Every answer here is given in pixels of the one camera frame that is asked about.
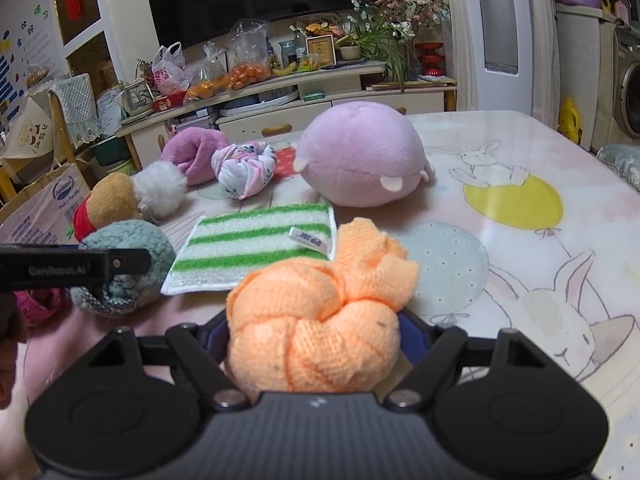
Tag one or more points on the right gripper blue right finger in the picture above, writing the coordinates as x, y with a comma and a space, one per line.
415, 336

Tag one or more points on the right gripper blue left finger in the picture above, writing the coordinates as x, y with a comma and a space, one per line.
214, 336

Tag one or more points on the magenta knitted hat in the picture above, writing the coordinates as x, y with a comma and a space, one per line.
37, 306

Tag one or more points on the orange knotted towel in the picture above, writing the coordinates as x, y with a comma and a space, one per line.
311, 325

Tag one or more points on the grey-green knotted towel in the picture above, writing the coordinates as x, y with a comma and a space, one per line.
127, 293

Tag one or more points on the brown strawberry plush bear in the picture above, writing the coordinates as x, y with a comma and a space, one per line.
111, 200

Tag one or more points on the white fluffy pompom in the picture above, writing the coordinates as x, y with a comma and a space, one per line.
160, 190

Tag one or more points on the pink round plush toy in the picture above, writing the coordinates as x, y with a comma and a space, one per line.
362, 154

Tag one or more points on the cardboard box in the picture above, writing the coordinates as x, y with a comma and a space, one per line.
42, 214

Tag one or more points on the green striped white cloth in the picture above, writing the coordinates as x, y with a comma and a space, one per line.
220, 251

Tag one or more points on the floral white knotted cloth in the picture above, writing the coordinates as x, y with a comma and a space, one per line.
243, 170

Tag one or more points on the purple fleece hat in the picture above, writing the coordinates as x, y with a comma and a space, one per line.
191, 150

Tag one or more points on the cream TV cabinet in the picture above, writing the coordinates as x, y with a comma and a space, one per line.
286, 104

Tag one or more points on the white red plastic bag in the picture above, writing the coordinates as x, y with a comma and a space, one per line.
169, 70

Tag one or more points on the yellow bottle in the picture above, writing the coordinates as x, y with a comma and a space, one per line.
569, 121

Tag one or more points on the bag of oranges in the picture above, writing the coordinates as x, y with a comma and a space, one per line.
250, 58

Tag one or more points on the red stacked stand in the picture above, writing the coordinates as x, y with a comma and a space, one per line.
431, 58

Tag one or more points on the washing machine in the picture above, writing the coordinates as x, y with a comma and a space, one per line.
617, 112

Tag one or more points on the potted flower plant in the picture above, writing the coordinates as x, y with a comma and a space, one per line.
385, 30

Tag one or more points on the white air conditioner tower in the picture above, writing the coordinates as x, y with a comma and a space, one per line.
505, 56

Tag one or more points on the wooden picture frame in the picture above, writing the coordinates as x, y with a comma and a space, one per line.
322, 47

